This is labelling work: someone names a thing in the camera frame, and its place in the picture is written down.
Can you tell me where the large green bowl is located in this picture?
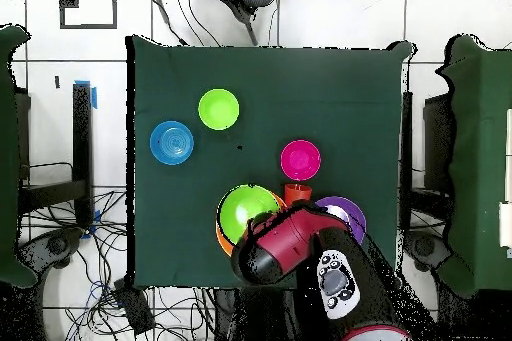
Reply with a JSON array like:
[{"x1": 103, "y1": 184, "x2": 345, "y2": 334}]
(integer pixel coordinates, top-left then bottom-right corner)
[{"x1": 218, "y1": 183, "x2": 281, "y2": 245}]

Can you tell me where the large orange bowl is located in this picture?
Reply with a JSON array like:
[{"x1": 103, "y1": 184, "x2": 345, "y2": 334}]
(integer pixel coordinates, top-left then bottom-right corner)
[{"x1": 215, "y1": 192, "x2": 288, "y2": 257}]

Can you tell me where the pink bowl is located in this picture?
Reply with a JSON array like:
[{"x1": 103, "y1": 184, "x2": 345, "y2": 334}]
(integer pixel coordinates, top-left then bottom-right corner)
[{"x1": 279, "y1": 139, "x2": 322, "y2": 182}]

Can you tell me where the red-orange cup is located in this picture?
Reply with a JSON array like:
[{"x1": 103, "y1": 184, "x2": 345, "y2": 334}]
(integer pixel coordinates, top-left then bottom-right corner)
[{"x1": 283, "y1": 183, "x2": 313, "y2": 207}]

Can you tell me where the small green bowl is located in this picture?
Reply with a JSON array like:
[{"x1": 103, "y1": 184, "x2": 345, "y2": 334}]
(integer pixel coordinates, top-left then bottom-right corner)
[{"x1": 197, "y1": 88, "x2": 240, "y2": 131}]

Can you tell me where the dark green table cloth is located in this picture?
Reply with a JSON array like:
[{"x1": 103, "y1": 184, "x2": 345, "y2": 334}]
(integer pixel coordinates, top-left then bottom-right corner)
[{"x1": 125, "y1": 34, "x2": 417, "y2": 292}]

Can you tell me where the blue bowl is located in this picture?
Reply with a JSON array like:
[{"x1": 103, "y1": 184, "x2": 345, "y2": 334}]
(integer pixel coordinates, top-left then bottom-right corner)
[{"x1": 149, "y1": 120, "x2": 195, "y2": 167}]

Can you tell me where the purple bowl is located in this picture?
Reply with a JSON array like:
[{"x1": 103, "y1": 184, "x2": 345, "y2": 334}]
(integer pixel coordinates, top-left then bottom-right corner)
[{"x1": 314, "y1": 195, "x2": 368, "y2": 246}]

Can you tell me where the blue tape strip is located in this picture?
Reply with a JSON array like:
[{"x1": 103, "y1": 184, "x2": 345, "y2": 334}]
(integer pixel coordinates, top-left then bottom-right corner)
[{"x1": 74, "y1": 79, "x2": 98, "y2": 111}]

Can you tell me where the black metal stand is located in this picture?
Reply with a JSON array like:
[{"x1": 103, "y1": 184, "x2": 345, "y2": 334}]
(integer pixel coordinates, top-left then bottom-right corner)
[{"x1": 15, "y1": 83, "x2": 94, "y2": 230}]

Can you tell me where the black power strip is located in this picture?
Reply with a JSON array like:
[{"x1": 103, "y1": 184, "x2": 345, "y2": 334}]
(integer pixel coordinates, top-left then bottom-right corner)
[{"x1": 112, "y1": 278, "x2": 156, "y2": 337}]

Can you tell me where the green cloth covered side table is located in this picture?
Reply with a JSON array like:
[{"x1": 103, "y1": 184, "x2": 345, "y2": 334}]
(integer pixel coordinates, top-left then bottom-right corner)
[
  {"x1": 435, "y1": 33, "x2": 512, "y2": 299},
  {"x1": 0, "y1": 23, "x2": 38, "y2": 289}
]

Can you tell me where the white box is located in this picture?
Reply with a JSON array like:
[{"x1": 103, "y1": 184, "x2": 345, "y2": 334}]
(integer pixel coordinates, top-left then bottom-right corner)
[{"x1": 498, "y1": 201, "x2": 512, "y2": 249}]

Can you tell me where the bundle of floor cables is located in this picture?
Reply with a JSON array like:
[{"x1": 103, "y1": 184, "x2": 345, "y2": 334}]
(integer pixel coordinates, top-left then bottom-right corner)
[{"x1": 19, "y1": 186, "x2": 217, "y2": 341}]

